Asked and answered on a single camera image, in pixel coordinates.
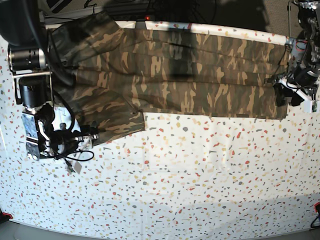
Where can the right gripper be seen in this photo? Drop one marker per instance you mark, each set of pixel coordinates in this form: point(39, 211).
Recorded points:
point(44, 142)

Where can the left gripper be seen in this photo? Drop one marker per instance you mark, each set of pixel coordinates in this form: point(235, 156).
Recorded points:
point(296, 86)

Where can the camouflage T-shirt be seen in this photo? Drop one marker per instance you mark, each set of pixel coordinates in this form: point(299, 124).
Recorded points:
point(121, 74)

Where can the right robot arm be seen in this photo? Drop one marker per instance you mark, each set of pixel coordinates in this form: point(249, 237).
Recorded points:
point(33, 59)

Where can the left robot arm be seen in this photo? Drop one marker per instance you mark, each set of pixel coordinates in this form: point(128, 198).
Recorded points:
point(309, 19)

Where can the red table clamp left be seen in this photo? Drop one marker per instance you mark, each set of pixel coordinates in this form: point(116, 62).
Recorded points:
point(5, 217)

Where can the red table clamp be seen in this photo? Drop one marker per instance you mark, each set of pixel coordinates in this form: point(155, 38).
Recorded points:
point(5, 217)
point(317, 208)

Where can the red table clamp right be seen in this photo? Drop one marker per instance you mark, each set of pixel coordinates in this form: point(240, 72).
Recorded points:
point(317, 208)

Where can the terrazzo patterned tablecloth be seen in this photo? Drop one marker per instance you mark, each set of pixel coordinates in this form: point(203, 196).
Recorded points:
point(183, 178)

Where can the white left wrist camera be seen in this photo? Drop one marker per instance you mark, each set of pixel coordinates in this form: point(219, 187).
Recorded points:
point(311, 106)

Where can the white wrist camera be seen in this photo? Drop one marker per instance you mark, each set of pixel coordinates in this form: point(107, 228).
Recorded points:
point(311, 106)
point(73, 167)

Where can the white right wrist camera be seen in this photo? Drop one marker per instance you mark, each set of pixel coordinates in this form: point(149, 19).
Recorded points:
point(73, 167)

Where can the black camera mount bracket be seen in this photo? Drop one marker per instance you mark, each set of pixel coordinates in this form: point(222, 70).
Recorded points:
point(140, 25)

